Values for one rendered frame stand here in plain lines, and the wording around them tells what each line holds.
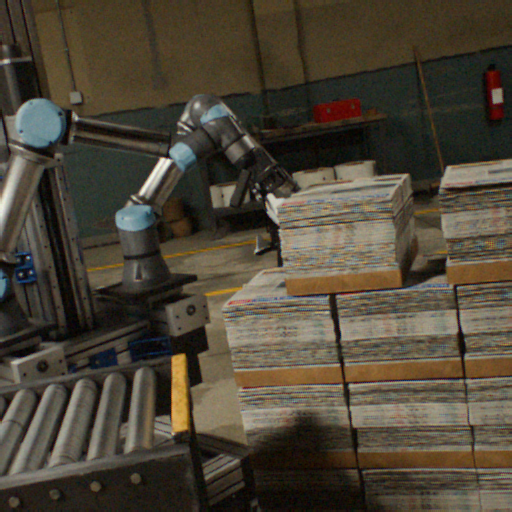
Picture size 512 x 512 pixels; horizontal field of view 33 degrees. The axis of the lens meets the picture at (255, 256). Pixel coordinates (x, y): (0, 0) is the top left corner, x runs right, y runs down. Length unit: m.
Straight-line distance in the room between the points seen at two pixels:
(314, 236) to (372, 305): 0.22
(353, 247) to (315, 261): 0.10
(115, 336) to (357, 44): 6.65
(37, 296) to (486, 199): 1.32
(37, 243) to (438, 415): 1.21
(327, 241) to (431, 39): 7.07
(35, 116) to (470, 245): 1.08
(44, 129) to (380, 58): 6.96
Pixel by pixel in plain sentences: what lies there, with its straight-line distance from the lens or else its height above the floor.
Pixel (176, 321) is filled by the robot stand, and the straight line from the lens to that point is 2.50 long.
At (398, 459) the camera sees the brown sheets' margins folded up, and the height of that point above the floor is 0.40.
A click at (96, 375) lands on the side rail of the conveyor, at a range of 1.91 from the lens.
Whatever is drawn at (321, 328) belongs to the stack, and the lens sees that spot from 2.12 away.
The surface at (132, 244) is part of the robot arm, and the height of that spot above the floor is 0.95.
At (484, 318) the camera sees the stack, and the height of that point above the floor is 0.75.
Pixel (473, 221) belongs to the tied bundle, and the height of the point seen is 0.98.
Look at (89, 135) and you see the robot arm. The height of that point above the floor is 1.30.
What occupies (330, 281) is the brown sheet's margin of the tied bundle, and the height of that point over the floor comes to 0.87.
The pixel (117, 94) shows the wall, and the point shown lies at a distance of 8.67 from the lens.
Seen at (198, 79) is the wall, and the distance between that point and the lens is 8.66.
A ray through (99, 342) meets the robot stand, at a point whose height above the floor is 0.71.
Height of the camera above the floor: 1.36
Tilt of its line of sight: 11 degrees down
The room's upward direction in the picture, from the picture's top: 9 degrees counter-clockwise
